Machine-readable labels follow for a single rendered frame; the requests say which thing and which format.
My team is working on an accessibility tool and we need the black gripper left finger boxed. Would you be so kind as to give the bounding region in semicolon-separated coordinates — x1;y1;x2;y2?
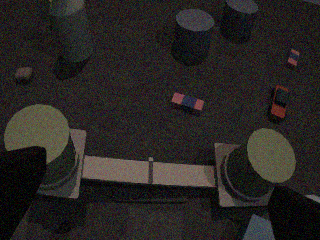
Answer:
0;145;47;240

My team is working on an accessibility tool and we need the grey cylinder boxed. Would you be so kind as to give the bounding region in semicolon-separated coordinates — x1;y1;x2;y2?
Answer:
173;8;215;57
220;0;259;37

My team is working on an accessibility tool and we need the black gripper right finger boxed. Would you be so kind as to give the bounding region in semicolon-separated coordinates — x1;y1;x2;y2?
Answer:
267;185;320;240

